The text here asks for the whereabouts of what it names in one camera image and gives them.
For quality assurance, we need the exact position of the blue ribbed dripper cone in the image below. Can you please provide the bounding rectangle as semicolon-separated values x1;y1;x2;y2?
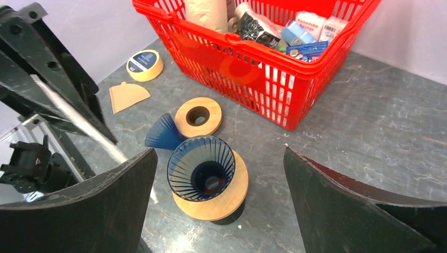
167;135;236;202
144;113;187;151

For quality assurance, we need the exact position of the light blue small box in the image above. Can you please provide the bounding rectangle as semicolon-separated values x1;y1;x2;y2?
280;21;317;46

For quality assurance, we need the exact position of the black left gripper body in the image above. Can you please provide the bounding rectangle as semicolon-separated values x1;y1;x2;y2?
1;134;78;194

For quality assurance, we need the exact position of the brown cardboard piece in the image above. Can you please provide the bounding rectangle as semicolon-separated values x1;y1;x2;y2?
109;82;151;114

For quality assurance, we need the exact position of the wooden dripper holder ring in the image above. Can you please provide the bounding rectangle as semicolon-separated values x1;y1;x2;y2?
172;150;250;222

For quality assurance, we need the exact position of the red plastic shopping basket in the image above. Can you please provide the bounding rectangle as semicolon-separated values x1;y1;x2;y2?
132;0;379;131

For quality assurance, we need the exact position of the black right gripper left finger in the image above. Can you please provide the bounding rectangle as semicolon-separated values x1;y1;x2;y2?
1;148;158;252

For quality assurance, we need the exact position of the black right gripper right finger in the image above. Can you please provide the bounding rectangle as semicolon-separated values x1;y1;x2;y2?
283;148;446;252

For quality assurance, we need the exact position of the dark snack packet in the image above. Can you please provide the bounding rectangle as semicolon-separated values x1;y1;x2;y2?
236;11;281;48

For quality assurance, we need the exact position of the white paper coffee filter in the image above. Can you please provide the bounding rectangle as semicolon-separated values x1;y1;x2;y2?
30;74;128;164

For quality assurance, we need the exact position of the beige paper roll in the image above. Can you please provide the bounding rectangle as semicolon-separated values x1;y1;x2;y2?
184;0;228;34

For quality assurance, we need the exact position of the white red carton box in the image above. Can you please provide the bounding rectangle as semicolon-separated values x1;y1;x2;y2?
319;16;348;43

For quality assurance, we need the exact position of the white pink small box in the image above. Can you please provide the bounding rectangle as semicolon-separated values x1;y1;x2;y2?
295;11;327;41

